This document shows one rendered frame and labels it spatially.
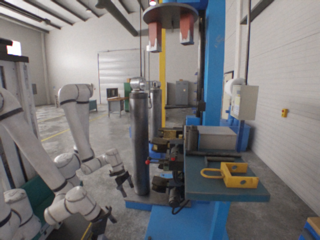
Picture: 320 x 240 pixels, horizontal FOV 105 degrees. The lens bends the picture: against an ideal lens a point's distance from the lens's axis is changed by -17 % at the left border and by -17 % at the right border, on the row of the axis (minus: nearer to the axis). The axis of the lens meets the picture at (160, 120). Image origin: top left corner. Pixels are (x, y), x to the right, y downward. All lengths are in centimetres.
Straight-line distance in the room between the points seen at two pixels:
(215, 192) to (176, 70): 1178
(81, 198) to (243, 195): 75
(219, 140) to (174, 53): 1156
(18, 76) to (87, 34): 1425
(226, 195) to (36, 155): 92
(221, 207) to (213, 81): 113
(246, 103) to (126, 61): 1192
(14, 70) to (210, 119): 167
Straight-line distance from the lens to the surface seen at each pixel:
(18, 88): 132
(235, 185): 85
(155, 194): 215
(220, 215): 93
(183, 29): 162
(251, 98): 190
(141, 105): 163
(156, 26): 179
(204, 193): 78
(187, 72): 1230
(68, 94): 116
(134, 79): 167
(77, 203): 79
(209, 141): 122
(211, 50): 160
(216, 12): 173
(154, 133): 305
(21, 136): 86
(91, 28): 1534
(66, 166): 137
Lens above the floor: 155
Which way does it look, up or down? 13 degrees down
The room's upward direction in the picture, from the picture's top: straight up
